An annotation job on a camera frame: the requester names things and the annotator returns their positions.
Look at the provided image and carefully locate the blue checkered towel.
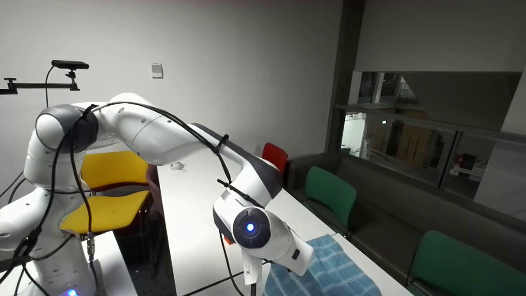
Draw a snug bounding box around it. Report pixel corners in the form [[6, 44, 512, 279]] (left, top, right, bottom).
[[262, 235, 381, 296]]

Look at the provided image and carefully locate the black camera on boom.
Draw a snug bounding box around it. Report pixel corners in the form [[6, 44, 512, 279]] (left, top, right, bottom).
[[0, 59, 88, 95]]

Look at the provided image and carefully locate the white wall switch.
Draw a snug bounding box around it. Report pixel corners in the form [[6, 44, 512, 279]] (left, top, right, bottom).
[[151, 62, 164, 78]]

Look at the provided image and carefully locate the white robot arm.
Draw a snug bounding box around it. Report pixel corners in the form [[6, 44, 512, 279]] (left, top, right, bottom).
[[0, 92, 312, 296]]

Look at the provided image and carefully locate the near green chair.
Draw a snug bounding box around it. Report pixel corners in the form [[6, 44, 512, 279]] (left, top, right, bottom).
[[405, 230, 526, 296]]

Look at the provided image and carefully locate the small white object on table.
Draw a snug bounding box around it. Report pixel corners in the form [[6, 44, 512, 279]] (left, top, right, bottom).
[[169, 161, 183, 170]]

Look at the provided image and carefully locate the red chair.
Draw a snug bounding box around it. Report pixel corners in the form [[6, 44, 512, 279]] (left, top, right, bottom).
[[261, 142, 287, 174]]

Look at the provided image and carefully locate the green chair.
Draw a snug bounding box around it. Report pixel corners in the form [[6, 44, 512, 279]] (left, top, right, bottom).
[[405, 230, 526, 296], [302, 166, 356, 233]]

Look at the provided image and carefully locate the far green chair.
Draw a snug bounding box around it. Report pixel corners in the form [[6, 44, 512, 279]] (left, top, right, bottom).
[[302, 166, 356, 233]]

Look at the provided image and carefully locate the yellow chair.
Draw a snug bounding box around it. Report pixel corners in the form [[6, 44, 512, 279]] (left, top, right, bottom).
[[60, 151, 149, 235]]

